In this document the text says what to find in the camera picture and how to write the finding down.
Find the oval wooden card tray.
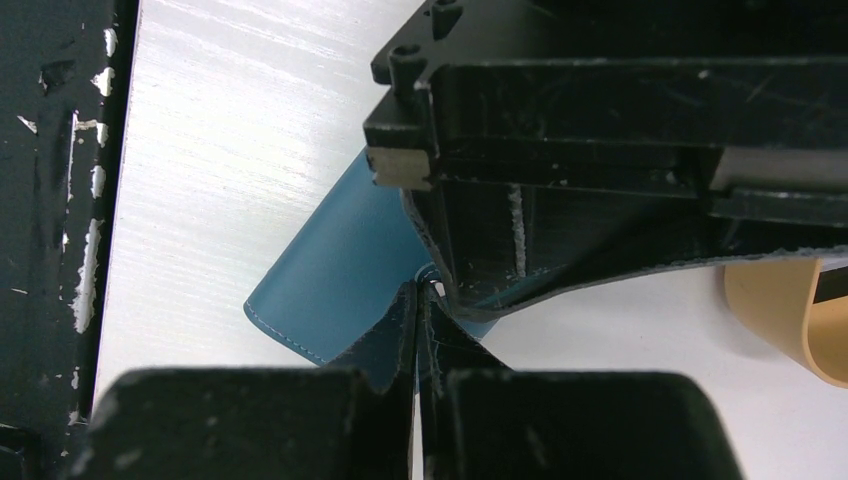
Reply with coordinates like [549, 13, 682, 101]
[723, 257, 847, 388]

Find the blue card holder wallet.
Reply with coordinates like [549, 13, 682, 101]
[243, 148, 498, 367]

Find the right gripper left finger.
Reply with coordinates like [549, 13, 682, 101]
[67, 281, 417, 479]

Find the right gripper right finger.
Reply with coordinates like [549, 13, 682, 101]
[417, 283, 742, 479]

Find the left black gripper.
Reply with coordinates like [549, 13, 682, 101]
[363, 1, 847, 322]

